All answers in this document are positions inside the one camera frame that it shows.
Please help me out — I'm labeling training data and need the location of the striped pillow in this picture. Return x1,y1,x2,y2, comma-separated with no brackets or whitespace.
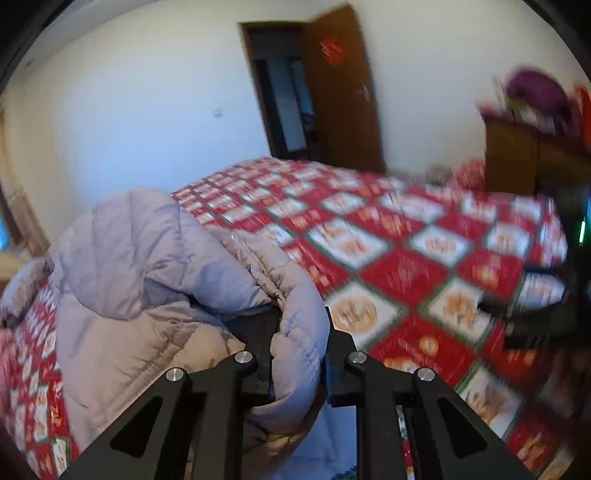
1,256,52,329

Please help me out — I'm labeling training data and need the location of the brown wooden door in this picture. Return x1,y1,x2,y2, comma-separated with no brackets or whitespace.
301,3,386,174

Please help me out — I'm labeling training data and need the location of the clothes pile on floor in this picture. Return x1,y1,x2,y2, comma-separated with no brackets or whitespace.
388,165,454,186

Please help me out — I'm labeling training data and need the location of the lilac quilted puffer jacket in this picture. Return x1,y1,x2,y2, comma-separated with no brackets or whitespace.
50,188,329,479

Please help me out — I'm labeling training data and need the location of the red patchwork bed quilt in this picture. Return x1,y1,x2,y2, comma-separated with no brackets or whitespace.
1,159,574,479

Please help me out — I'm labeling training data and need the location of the brown wooden dresser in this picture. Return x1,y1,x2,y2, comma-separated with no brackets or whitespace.
481,110,590,196

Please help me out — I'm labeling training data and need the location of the silver door handle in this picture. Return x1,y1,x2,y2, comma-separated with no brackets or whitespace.
356,84,372,104

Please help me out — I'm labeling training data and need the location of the beige curtain right panel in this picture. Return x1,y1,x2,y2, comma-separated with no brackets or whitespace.
1,112,50,257

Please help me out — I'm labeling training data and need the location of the red double happiness decoration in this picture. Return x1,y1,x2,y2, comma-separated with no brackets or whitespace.
318,36,346,68

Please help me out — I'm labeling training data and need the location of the purple bag on dresser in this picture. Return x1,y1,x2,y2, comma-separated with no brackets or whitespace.
506,68,571,130

